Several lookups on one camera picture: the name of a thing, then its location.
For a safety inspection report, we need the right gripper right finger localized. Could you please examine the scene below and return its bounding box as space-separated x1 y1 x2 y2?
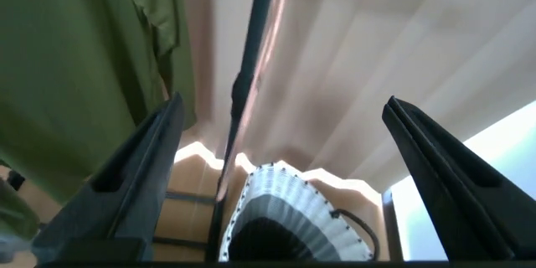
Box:
381 95 536 260

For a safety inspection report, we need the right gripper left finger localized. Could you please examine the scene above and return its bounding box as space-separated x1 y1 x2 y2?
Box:
31 91 185 263

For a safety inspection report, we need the green long-sleeved shirt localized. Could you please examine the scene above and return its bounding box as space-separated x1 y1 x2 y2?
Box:
0 0 198 240

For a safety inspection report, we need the white laundry basket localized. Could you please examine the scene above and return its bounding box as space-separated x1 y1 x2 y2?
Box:
218 162 380 262

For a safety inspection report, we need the black clothes rack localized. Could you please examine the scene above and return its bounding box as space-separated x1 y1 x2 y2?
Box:
6 0 281 261

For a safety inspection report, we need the beige curtain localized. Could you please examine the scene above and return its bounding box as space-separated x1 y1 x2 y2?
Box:
178 0 536 193

